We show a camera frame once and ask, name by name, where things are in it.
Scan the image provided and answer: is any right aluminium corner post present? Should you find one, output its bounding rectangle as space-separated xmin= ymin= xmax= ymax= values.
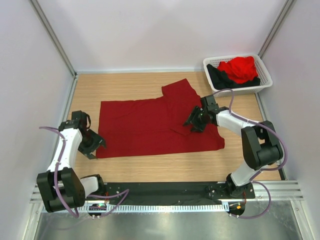
xmin=257 ymin=0 xmax=296 ymax=59

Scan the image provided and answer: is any dark red t-shirt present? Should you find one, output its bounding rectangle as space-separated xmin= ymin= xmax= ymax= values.
xmin=96 ymin=79 xmax=225 ymax=159

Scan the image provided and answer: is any left aluminium corner post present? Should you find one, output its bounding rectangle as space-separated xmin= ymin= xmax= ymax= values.
xmin=29 ymin=0 xmax=77 ymax=78

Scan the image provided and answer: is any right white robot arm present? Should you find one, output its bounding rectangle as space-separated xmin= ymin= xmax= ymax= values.
xmin=183 ymin=95 xmax=284 ymax=198

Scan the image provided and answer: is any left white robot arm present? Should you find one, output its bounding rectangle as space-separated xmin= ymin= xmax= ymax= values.
xmin=36 ymin=110 xmax=106 ymax=218

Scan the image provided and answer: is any aluminium front frame rail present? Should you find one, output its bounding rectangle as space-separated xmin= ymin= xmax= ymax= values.
xmin=29 ymin=182 xmax=305 ymax=204

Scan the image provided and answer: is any white slotted cable duct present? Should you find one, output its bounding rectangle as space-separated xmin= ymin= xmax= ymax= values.
xmin=78 ymin=202 xmax=229 ymax=214

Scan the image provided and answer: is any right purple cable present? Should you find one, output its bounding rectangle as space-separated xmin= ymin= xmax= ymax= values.
xmin=212 ymin=88 xmax=288 ymax=221

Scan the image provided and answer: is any white plastic basket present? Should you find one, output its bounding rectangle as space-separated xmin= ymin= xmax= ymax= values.
xmin=202 ymin=54 xmax=273 ymax=95

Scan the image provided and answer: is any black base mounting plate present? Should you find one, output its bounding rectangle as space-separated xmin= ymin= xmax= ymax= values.
xmin=93 ymin=181 xmax=255 ymax=206

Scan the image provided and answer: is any purple cable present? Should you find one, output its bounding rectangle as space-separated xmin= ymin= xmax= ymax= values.
xmin=39 ymin=126 xmax=130 ymax=231
xmin=212 ymin=88 xmax=288 ymax=221

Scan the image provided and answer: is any black shirt in basket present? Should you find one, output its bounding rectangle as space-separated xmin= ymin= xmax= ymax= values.
xmin=206 ymin=64 xmax=261 ymax=90

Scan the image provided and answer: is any bright red shirt in basket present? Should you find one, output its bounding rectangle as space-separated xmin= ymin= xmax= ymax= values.
xmin=217 ymin=56 xmax=260 ymax=86

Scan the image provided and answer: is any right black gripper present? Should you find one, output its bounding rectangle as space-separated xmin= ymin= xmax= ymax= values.
xmin=183 ymin=105 xmax=208 ymax=134

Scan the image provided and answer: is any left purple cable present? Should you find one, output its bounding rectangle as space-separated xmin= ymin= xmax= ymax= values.
xmin=39 ymin=126 xmax=130 ymax=231

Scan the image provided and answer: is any aluminium corner post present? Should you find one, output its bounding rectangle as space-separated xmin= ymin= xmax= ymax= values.
xmin=257 ymin=0 xmax=296 ymax=59
xmin=29 ymin=0 xmax=77 ymax=78

